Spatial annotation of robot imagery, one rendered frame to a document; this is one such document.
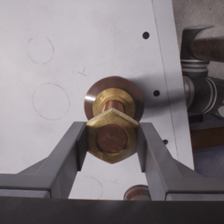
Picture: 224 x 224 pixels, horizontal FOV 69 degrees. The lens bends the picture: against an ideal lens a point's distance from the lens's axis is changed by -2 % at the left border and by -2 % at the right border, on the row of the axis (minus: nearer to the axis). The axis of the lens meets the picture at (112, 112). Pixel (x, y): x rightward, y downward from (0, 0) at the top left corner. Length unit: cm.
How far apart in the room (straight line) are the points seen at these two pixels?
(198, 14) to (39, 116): 174
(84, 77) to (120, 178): 25
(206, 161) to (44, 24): 102
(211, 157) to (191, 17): 129
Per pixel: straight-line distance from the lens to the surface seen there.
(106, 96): 24
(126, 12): 35
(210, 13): 197
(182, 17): 186
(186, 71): 68
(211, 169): 116
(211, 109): 55
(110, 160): 16
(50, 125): 39
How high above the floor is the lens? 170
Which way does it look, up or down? 74 degrees down
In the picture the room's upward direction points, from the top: 175 degrees counter-clockwise
